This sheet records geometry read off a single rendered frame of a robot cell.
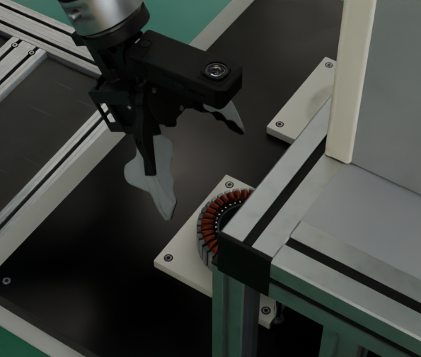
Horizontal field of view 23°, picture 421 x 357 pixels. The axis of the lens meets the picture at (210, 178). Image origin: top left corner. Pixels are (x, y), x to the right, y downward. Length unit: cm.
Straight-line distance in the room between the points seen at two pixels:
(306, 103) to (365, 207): 55
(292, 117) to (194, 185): 16
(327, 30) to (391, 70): 72
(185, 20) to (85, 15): 162
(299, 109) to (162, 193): 31
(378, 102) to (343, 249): 11
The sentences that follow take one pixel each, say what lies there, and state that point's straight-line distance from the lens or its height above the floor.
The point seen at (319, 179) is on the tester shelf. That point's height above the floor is 111.
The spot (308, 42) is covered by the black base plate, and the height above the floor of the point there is 77.
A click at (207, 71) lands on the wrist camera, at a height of 103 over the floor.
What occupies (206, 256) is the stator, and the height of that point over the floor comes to 81.
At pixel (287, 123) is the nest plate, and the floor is 78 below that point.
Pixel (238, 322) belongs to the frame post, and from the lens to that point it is 85.
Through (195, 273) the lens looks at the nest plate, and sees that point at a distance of 113.
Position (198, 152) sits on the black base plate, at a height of 77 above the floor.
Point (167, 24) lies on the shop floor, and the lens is 259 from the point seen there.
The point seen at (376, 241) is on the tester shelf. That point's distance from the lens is 75.
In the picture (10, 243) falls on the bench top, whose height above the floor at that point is 75.
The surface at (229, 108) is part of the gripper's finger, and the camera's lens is 111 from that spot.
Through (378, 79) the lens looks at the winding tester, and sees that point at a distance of 72.
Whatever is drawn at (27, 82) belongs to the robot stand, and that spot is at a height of 21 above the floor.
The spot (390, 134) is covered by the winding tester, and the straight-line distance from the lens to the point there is 75.
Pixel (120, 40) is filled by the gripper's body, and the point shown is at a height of 104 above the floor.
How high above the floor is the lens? 171
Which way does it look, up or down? 50 degrees down
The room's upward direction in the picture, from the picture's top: straight up
